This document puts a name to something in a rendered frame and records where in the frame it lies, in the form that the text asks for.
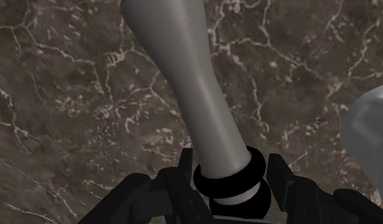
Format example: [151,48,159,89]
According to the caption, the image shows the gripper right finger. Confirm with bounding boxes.
[266,153,383,224]

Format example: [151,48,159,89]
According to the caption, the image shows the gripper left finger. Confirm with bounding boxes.
[78,148,214,224]

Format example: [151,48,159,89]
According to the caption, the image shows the grey tapered tool, black rings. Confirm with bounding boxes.
[120,0,272,220]

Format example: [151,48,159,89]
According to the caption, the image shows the grey rounded object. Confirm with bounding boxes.
[339,83,383,213]

